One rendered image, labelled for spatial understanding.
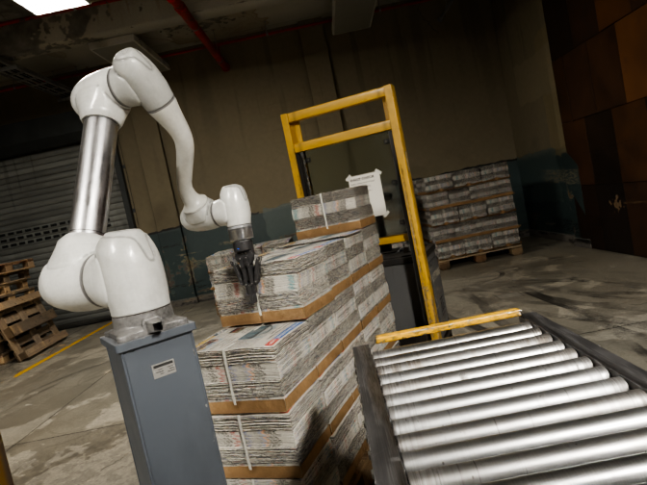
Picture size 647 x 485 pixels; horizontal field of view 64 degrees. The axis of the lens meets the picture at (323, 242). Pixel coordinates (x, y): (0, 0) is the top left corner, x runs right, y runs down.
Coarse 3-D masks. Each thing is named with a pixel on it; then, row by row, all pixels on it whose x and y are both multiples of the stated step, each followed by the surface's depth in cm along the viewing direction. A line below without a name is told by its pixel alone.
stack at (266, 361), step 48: (240, 336) 185; (288, 336) 174; (336, 336) 214; (240, 384) 170; (288, 384) 169; (336, 384) 205; (240, 432) 174; (288, 432) 167; (336, 432) 198; (240, 480) 177; (288, 480) 170; (336, 480) 192
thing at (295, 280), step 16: (288, 256) 198; (304, 256) 195; (320, 256) 207; (272, 272) 191; (288, 272) 189; (304, 272) 193; (320, 272) 206; (272, 288) 192; (288, 288) 189; (304, 288) 193; (320, 288) 204; (272, 304) 193; (288, 304) 190; (304, 304) 190
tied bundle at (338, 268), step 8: (336, 240) 236; (288, 248) 243; (296, 248) 234; (304, 248) 224; (312, 248) 217; (328, 248) 223; (336, 248) 231; (344, 248) 240; (264, 256) 227; (328, 256) 222; (336, 256) 231; (344, 256) 239; (328, 264) 221; (336, 264) 229; (344, 264) 237; (328, 272) 218; (336, 272) 227; (344, 272) 235; (328, 280) 217; (336, 280) 225
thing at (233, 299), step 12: (216, 276) 202; (228, 276) 200; (216, 288) 203; (228, 288) 200; (240, 288) 198; (228, 300) 200; (240, 300) 199; (228, 312) 201; (240, 312) 200; (252, 312) 197
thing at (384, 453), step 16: (368, 352) 145; (368, 368) 132; (368, 384) 121; (368, 400) 111; (384, 400) 110; (368, 416) 104; (384, 416) 102; (368, 432) 97; (384, 432) 95; (384, 448) 89; (384, 464) 84; (400, 464) 83; (384, 480) 79; (400, 480) 79
